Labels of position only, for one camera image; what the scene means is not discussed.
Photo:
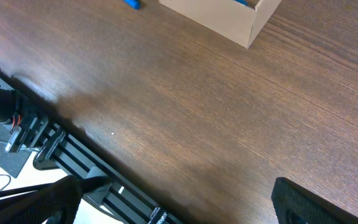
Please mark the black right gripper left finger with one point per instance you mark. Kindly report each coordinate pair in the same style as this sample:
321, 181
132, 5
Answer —
57, 202

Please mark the blue tape dispenser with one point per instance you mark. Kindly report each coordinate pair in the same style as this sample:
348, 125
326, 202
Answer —
244, 2

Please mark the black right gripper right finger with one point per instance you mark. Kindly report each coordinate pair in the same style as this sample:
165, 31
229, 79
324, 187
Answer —
295, 204

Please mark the open cardboard box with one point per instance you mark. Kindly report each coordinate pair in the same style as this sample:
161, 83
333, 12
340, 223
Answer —
233, 20

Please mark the white blue whiteboard marker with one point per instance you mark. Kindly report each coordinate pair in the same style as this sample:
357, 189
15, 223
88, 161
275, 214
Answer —
133, 3

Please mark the black aluminium table frame rail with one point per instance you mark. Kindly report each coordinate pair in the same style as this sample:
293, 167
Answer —
103, 186

